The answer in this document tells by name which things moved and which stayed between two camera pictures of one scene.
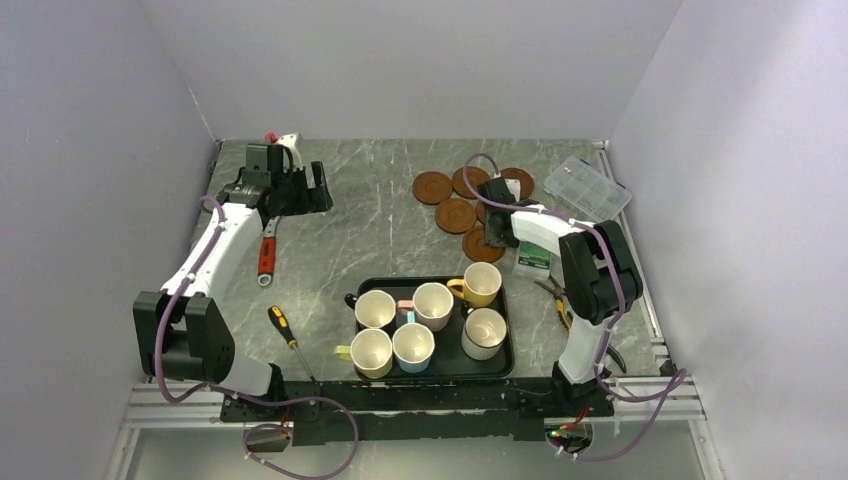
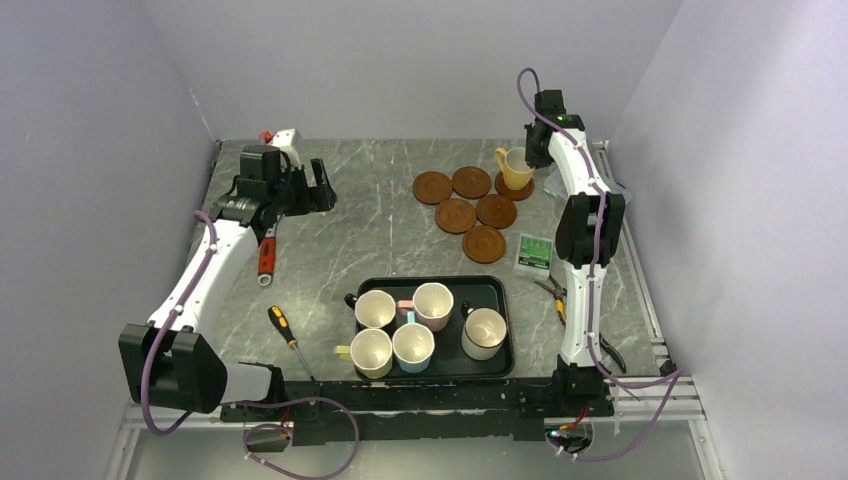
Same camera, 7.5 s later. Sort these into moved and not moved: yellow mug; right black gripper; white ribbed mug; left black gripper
Moved: yellow mug; right black gripper
Not moved: white ribbed mug; left black gripper
